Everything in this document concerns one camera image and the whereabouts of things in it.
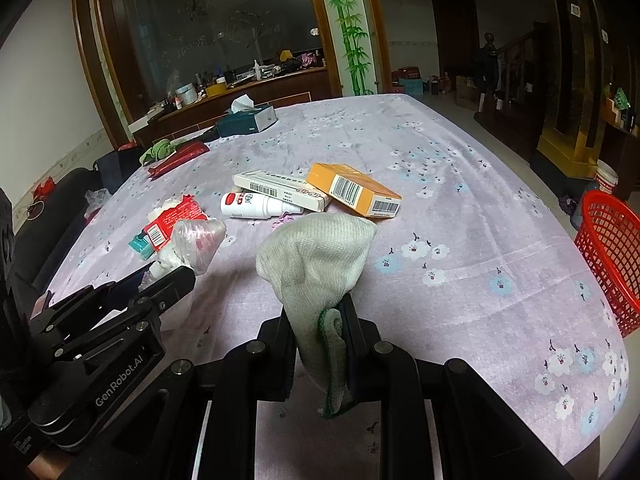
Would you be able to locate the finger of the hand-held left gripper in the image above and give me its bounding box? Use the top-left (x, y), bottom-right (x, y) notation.
top-left (55, 266), bottom-right (197, 361)
top-left (30, 272), bottom-right (151, 322)

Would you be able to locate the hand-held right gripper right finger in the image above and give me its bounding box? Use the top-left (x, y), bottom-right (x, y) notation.
top-left (341, 294), bottom-right (573, 480)

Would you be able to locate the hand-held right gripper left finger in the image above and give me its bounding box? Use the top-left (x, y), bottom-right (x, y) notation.
top-left (65, 307), bottom-right (298, 480)

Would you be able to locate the small teal packet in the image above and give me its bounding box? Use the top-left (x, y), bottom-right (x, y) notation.
top-left (128, 234), bottom-right (158, 261)

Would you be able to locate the clear plastic bag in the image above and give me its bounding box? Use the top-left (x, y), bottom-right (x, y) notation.
top-left (152, 217), bottom-right (228, 281)

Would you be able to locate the white knit glove green cuff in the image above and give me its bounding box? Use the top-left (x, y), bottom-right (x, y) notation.
top-left (256, 212), bottom-right (377, 418)

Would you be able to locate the white spray bottle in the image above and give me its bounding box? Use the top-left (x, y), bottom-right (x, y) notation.
top-left (220, 191), bottom-right (306, 220)

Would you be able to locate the slim white medicine box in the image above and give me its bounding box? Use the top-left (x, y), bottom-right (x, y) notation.
top-left (233, 169), bottom-right (333, 212)

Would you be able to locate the orange cardboard box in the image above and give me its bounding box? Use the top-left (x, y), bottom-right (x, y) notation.
top-left (306, 162), bottom-right (403, 219)

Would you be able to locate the red plastic basket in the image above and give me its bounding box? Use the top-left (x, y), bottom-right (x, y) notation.
top-left (574, 190), bottom-right (640, 338)

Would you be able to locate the black sofa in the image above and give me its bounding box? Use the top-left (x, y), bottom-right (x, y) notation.
top-left (10, 167), bottom-right (101, 286)

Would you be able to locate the flat red packet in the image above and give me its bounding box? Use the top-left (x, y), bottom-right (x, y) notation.
top-left (147, 140), bottom-right (210, 181)

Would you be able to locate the green cloth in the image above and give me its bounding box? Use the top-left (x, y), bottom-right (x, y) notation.
top-left (139, 138), bottom-right (176, 166)

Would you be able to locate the teal tissue box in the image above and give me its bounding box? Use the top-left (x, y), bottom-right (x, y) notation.
top-left (215, 95), bottom-right (278, 138)

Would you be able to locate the wooden cabinet counter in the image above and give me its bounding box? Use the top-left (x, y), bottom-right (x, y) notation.
top-left (127, 67), bottom-right (333, 148)

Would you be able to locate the wood framed glass partition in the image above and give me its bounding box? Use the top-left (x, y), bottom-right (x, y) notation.
top-left (70, 0), bottom-right (346, 128)

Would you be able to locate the stack of red boxes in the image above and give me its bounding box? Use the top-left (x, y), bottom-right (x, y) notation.
top-left (391, 66), bottom-right (423, 95)

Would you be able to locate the brown cardboard box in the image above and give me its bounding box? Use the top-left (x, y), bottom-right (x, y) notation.
top-left (455, 75), bottom-right (483, 108)

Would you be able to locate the white plastic bucket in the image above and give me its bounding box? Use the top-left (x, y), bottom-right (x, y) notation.
top-left (594, 159), bottom-right (619, 196)

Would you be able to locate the wooden stair railing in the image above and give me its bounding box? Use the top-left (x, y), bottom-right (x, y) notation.
top-left (480, 30), bottom-right (546, 126)

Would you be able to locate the dark wooden door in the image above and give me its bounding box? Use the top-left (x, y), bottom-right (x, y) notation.
top-left (431, 0), bottom-right (481, 78)

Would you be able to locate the dark wood gold cabinet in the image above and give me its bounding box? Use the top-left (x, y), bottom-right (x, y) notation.
top-left (530, 0), bottom-right (640, 181)

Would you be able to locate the bamboo print wall panel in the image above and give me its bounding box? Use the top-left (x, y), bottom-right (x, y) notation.
top-left (320, 0), bottom-right (378, 97)

